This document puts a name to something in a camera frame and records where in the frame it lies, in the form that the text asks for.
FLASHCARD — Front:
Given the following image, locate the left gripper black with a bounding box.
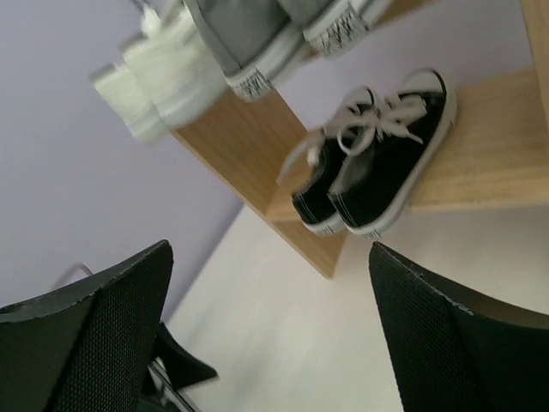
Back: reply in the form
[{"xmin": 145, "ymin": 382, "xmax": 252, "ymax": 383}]
[{"xmin": 139, "ymin": 322, "xmax": 219, "ymax": 412}]

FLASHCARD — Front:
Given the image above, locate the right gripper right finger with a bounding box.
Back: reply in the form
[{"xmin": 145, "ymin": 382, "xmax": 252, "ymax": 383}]
[{"xmin": 369, "ymin": 242, "xmax": 548, "ymax": 411}]

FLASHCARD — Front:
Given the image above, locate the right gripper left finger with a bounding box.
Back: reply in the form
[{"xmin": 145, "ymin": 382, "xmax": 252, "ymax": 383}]
[{"xmin": 1, "ymin": 239, "xmax": 173, "ymax": 411}]

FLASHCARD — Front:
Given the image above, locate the wooden two-tier shoe shelf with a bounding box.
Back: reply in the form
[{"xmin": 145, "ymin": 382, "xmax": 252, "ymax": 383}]
[{"xmin": 173, "ymin": 1, "xmax": 548, "ymax": 278}]

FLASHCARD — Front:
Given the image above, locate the black canvas sneaker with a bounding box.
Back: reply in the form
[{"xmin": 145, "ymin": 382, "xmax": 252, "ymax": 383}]
[
  {"xmin": 276, "ymin": 86, "xmax": 378, "ymax": 236},
  {"xmin": 328, "ymin": 68, "xmax": 457, "ymax": 239}
]

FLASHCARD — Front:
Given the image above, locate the white sneaker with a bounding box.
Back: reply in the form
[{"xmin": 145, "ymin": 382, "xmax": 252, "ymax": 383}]
[
  {"xmin": 120, "ymin": 1, "xmax": 227, "ymax": 129},
  {"xmin": 90, "ymin": 34, "xmax": 169, "ymax": 145}
]

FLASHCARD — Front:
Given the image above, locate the grey canvas sneaker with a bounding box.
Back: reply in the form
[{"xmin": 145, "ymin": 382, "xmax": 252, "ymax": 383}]
[
  {"xmin": 184, "ymin": 0, "xmax": 308, "ymax": 102},
  {"xmin": 279, "ymin": 0, "xmax": 393, "ymax": 57}
]

